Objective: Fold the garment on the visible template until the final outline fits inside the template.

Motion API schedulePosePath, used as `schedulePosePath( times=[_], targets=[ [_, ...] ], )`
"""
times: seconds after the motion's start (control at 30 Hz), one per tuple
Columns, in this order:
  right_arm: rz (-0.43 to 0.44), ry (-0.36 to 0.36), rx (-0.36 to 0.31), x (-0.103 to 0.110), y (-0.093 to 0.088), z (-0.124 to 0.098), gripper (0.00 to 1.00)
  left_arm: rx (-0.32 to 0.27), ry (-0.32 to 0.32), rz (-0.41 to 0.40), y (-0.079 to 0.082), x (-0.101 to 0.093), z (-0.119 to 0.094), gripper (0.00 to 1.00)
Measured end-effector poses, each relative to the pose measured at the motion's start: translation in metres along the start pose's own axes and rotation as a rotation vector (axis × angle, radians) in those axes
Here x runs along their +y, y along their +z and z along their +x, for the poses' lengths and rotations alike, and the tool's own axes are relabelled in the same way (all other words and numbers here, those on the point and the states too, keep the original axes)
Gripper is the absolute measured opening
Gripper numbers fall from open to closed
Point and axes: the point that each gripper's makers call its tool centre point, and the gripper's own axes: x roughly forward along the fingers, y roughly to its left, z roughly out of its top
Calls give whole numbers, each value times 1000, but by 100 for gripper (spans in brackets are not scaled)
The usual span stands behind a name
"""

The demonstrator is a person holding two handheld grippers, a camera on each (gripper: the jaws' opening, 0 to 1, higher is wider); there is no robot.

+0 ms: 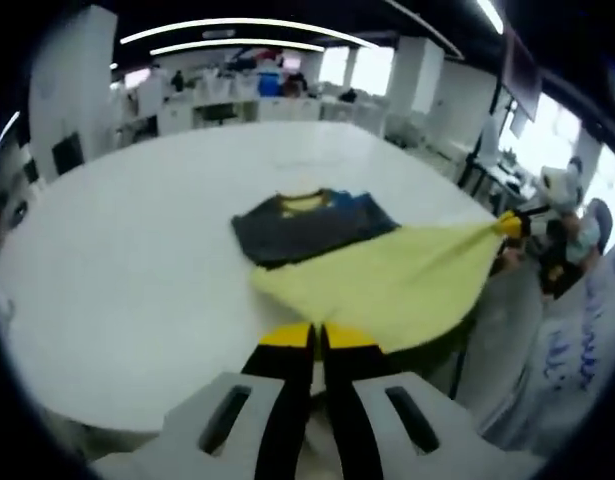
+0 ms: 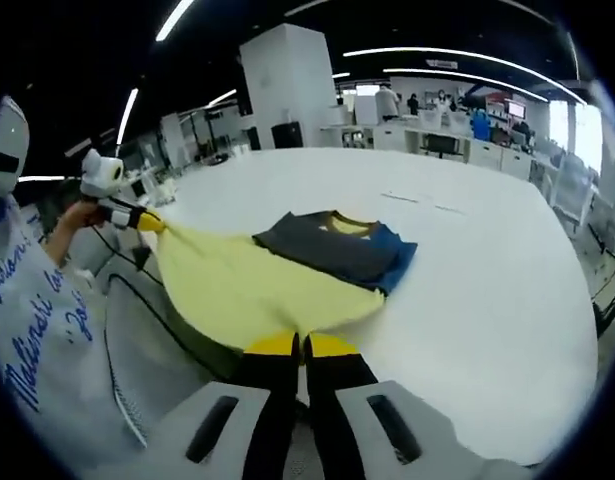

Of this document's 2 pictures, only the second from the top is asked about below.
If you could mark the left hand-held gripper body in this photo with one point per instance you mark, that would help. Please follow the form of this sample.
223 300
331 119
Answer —
101 175

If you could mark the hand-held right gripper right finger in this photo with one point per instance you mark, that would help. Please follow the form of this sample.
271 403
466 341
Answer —
337 400

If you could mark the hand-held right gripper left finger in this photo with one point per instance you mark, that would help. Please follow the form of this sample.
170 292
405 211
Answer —
267 400

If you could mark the yellow garment grey blue sleeves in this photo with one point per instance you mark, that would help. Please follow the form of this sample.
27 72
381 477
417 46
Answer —
227 280

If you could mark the person's left hand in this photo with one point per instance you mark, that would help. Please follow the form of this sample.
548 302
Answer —
84 216

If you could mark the straight ceiling light strip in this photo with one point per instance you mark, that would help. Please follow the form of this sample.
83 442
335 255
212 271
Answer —
174 20
127 116

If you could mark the small dark object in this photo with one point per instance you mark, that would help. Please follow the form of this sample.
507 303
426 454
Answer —
219 159

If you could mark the white chest device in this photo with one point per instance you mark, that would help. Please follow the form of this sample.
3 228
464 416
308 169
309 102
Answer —
9 130

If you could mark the person's white printed shirt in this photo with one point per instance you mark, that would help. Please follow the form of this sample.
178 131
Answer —
42 325

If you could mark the black cabinet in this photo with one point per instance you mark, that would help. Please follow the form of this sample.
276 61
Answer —
287 135

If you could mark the white square pillar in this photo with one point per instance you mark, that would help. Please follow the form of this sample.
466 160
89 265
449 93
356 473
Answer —
287 80

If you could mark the black office chair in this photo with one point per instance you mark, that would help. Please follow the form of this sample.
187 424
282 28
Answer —
439 144

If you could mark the blue container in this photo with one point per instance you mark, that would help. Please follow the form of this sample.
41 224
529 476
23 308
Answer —
480 126

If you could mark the white mesh chairs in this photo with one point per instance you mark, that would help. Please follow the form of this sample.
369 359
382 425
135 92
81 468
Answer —
567 185

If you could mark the long curved ceiling light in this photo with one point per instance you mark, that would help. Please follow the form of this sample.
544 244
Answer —
437 50
462 75

